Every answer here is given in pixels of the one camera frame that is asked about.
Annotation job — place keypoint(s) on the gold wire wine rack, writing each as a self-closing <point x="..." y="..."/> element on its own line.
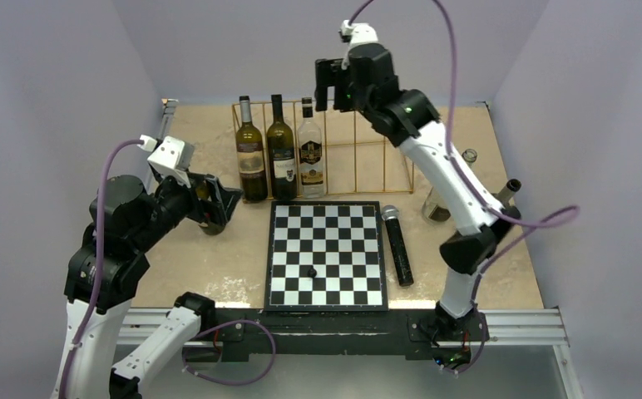
<point x="357" y="161"/>

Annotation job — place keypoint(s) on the black handheld microphone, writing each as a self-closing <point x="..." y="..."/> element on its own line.
<point x="390" y="216"/>

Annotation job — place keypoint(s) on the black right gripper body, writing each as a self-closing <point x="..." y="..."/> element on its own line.
<point x="342" y="100"/>

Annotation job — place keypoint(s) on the dark green wine bottle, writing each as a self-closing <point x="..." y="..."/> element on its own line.
<point x="281" y="154"/>

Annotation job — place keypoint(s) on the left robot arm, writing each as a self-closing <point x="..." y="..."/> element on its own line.
<point x="103" y="276"/>

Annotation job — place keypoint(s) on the clear square liquor bottle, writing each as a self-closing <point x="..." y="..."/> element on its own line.
<point x="311" y="173"/>

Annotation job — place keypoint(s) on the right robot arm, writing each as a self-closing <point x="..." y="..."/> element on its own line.
<point x="364" y="81"/>

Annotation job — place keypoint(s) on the dark bottle far right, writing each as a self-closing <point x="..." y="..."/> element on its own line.
<point x="508" y="191"/>

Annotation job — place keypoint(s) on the green wine bottle far left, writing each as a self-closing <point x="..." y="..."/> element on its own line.
<point x="211" y="210"/>

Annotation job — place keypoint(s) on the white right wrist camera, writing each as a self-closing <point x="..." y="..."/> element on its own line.
<point x="355" y="34"/>

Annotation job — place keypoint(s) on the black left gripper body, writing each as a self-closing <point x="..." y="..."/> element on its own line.
<point x="175" y="200"/>

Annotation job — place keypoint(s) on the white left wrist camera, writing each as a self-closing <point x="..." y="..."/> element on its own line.
<point x="169" y="157"/>

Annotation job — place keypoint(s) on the black white chessboard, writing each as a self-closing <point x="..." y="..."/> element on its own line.
<point x="342" y="240"/>

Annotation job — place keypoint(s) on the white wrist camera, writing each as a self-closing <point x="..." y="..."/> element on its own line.
<point x="169" y="157"/>
<point x="355" y="34"/>

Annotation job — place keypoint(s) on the green Primitivo wine bottle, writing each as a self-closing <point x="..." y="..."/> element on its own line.
<point x="250" y="156"/>

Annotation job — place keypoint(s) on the clear glass bottle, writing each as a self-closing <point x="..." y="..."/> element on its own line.
<point x="434" y="208"/>

